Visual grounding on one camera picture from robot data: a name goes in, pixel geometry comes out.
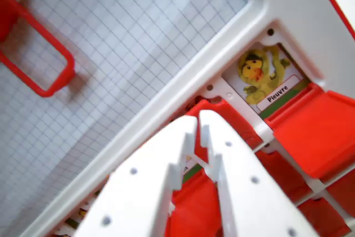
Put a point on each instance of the yellow figure picture card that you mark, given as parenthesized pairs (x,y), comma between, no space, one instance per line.
(258,78)

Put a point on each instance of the red plastic flap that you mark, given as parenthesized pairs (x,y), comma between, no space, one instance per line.
(313,134)
(194,209)
(235,120)

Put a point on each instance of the red and white game board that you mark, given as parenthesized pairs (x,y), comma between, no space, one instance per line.
(124,54)

